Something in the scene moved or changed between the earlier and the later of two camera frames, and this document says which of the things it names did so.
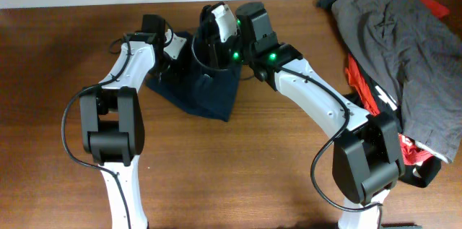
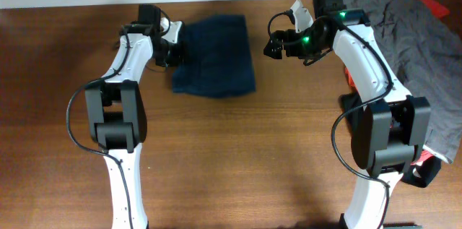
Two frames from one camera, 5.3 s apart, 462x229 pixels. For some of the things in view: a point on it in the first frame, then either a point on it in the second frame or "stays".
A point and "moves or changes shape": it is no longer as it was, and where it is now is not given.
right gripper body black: (232, 48) -> (310, 49)
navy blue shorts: (208, 92) moves or changes shape
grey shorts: (418, 55) stays
